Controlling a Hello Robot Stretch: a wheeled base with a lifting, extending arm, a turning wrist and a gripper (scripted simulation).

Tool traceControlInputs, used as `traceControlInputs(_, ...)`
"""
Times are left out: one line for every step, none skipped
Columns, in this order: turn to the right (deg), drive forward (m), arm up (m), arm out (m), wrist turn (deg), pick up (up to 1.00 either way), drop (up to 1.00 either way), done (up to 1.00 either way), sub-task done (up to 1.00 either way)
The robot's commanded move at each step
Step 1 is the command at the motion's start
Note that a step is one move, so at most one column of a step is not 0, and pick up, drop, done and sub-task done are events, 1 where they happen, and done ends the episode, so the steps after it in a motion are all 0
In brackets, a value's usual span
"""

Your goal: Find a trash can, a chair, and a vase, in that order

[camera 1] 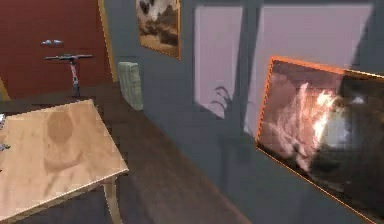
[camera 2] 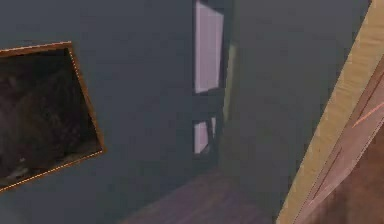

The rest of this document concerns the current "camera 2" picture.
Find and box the brown framed dark picture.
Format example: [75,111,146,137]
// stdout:
[0,40,107,194]

